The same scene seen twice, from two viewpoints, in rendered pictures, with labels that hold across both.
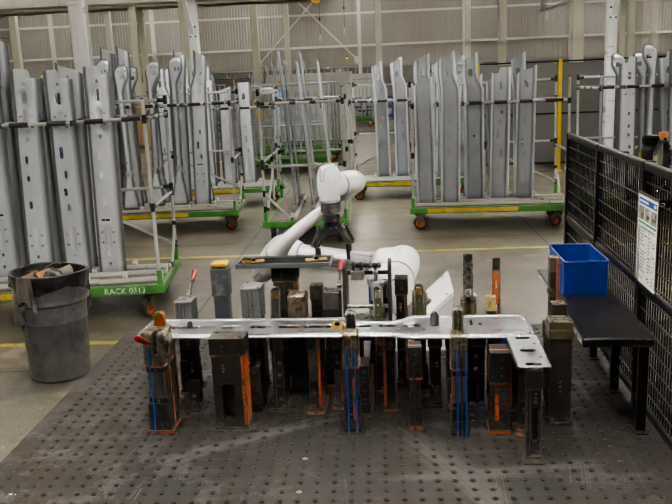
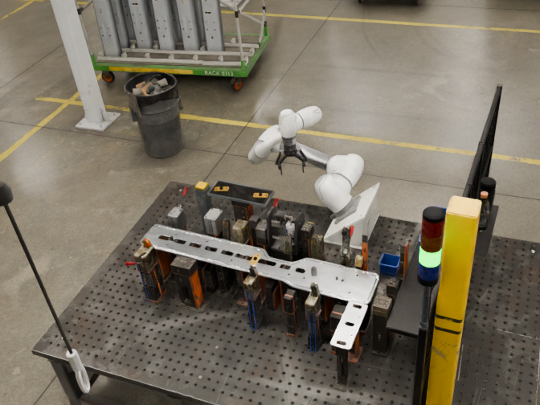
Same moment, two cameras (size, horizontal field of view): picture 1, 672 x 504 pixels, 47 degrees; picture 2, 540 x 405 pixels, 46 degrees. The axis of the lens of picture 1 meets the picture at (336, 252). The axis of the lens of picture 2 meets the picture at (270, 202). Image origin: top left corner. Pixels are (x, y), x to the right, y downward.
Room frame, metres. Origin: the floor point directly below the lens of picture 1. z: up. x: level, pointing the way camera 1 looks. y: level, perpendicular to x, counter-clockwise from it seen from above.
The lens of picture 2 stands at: (0.34, -1.04, 3.33)
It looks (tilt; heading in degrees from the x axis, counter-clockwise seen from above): 38 degrees down; 22
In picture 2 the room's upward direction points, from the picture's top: 6 degrees counter-clockwise
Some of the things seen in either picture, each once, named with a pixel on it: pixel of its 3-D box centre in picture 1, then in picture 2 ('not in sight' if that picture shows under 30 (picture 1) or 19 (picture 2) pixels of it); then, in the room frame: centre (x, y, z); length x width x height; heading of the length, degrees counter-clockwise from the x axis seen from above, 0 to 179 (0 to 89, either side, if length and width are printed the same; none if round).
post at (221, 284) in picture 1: (224, 320); (207, 215); (3.01, 0.46, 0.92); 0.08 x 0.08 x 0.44; 84
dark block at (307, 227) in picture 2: (402, 330); (308, 255); (2.82, -0.24, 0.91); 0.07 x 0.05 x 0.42; 174
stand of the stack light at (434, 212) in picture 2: not in sight; (427, 277); (1.89, -0.95, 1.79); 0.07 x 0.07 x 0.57
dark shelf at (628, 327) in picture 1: (587, 302); (430, 269); (2.74, -0.91, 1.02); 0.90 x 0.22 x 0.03; 174
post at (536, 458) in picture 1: (532, 412); (342, 363); (2.19, -0.57, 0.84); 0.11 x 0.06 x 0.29; 174
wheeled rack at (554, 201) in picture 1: (486, 151); not in sight; (9.68, -1.91, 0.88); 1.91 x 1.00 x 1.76; 84
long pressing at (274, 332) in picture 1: (331, 327); (251, 259); (2.62, 0.03, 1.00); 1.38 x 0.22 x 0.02; 84
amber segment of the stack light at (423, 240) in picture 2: not in sight; (431, 239); (1.89, -0.95, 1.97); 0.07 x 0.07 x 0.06
